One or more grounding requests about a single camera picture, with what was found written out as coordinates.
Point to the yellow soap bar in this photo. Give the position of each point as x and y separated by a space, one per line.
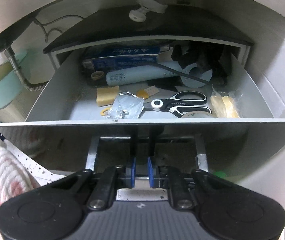
106 96

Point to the clear bag of screws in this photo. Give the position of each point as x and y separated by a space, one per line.
125 106

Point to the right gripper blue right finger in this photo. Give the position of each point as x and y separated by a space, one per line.
153 173

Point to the small yellow white brush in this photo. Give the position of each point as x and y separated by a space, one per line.
147 92

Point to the white sink drain trap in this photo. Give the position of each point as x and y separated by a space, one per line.
139 15

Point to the yellow sponge in plastic wrap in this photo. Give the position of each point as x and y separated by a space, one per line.
224 105

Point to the blue paper box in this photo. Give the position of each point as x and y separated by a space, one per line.
118 57

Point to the black white scissors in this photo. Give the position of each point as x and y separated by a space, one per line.
180 103

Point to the light blue hair dryer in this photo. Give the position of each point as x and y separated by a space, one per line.
191 76

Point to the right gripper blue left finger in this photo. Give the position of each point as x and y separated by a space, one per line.
130 172

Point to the black drawer with metal handle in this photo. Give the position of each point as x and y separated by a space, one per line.
68 102

